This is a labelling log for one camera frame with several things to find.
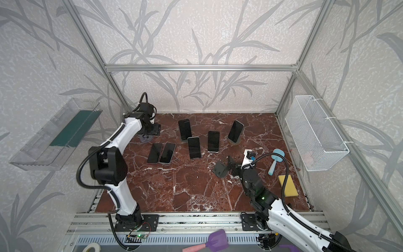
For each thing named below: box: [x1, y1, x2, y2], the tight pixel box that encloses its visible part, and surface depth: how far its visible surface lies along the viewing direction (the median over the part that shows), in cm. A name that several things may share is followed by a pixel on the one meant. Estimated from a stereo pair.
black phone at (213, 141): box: [207, 130, 220, 153], surface depth 95 cm
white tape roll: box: [82, 242, 102, 252], surface depth 69 cm
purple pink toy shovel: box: [182, 228, 229, 252], surface depth 70 cm
